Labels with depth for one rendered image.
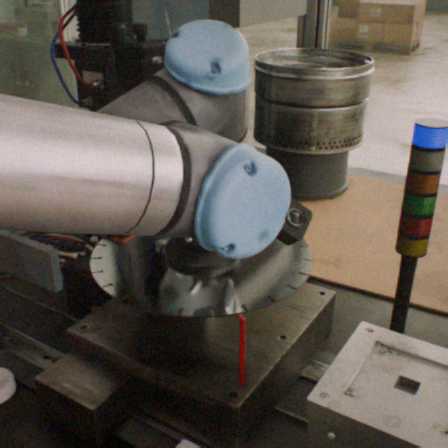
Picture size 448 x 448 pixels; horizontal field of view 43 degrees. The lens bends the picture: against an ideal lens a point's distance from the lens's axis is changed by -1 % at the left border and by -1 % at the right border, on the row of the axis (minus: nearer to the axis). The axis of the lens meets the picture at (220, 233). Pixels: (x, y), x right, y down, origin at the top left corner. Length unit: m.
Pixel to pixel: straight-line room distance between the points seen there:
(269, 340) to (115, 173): 0.55
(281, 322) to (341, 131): 0.69
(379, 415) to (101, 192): 0.45
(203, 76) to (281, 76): 0.92
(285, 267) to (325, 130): 0.66
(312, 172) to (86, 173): 1.21
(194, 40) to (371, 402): 0.44
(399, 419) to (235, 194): 0.39
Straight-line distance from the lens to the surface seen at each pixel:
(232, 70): 0.50
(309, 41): 1.84
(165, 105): 0.50
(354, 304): 1.13
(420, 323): 1.11
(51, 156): 0.31
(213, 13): 1.11
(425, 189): 0.81
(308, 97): 1.40
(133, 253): 0.86
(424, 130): 0.78
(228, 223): 0.36
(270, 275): 0.80
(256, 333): 0.86
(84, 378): 0.84
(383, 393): 0.71
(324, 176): 1.51
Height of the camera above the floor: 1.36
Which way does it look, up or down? 27 degrees down
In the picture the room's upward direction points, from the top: straight up
